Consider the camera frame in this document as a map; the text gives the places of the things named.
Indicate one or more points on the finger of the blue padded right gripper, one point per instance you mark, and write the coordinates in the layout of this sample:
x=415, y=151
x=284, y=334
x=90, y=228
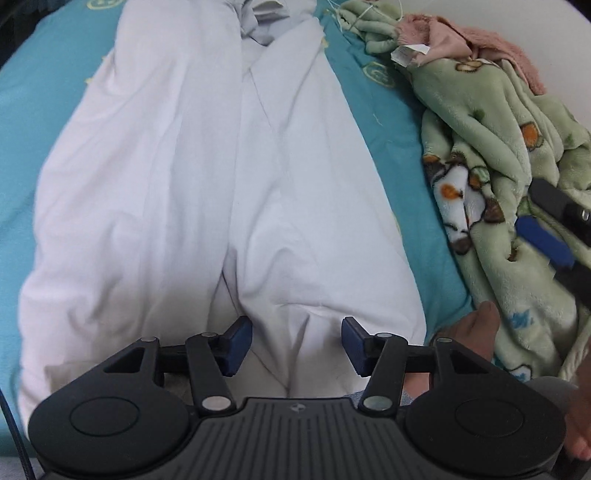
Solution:
x=386, y=359

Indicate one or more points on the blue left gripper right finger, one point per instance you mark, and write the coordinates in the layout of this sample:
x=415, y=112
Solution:
x=555, y=250

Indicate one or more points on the pink fuzzy garment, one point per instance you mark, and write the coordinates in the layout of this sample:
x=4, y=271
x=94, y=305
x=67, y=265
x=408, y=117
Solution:
x=448, y=40

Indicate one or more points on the white cotton pants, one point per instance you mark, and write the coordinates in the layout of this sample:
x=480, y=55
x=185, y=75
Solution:
x=200, y=178

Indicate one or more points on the teal patterned bed sheet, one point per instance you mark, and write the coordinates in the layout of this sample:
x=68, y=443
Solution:
x=44, y=79

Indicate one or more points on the green fleece cartoon blanket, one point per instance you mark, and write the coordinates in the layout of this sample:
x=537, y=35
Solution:
x=485, y=137

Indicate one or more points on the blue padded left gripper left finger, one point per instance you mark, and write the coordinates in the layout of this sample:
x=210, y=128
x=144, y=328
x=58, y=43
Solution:
x=206, y=360

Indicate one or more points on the person's right hand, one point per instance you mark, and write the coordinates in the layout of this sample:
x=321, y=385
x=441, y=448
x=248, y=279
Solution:
x=578, y=417

